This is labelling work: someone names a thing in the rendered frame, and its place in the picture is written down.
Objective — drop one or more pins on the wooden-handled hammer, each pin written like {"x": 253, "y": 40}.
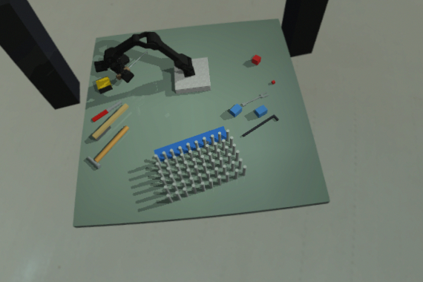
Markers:
{"x": 108, "y": 147}

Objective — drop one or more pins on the red cube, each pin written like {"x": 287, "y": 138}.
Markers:
{"x": 256, "y": 59}

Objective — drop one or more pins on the blue block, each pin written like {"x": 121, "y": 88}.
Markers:
{"x": 262, "y": 110}
{"x": 234, "y": 111}

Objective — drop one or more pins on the blue tape strip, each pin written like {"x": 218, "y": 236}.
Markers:
{"x": 190, "y": 140}

